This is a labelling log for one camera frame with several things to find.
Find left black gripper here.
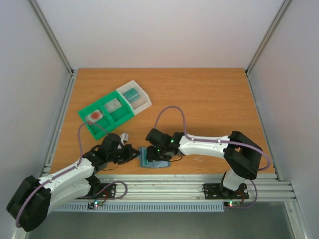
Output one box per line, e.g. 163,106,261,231
108,144,140,164

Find teal leather card holder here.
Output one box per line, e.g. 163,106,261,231
139,147,170,169

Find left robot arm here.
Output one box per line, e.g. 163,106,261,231
6,133,140,232

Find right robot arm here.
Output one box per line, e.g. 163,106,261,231
146,128,263,199

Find grey card in green bin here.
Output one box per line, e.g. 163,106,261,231
104,98,122,113

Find card with red circle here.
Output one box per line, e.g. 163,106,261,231
84,110,103,123

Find teal cards in white bin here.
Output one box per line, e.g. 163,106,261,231
123,88,140,103

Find green plastic bin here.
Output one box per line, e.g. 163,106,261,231
78,91,134,140

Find white translucent plastic bin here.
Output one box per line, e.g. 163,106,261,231
116,80,152,115

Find left small circuit board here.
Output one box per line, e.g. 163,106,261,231
87,201,104,210

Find small circuit board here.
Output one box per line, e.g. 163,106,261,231
87,201,104,210
224,201,241,209

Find right small circuit board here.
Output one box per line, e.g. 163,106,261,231
224,201,241,209

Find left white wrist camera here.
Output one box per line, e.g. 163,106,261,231
120,133,129,144

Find aluminium front rail frame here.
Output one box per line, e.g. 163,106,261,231
97,174,296,202

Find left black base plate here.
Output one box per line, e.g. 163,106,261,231
77,183,117,199

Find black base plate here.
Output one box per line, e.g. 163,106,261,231
202,183,249,200
77,183,117,199

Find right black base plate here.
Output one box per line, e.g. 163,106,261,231
202,183,249,200

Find grey slotted cable duct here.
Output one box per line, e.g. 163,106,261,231
55,202,224,213

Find left aluminium corner post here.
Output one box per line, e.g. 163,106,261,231
28,0,74,76

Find aluminium corner post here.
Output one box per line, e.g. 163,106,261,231
245,0,292,75
28,0,74,76

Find right aluminium corner post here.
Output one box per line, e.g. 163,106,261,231
245,0,292,75

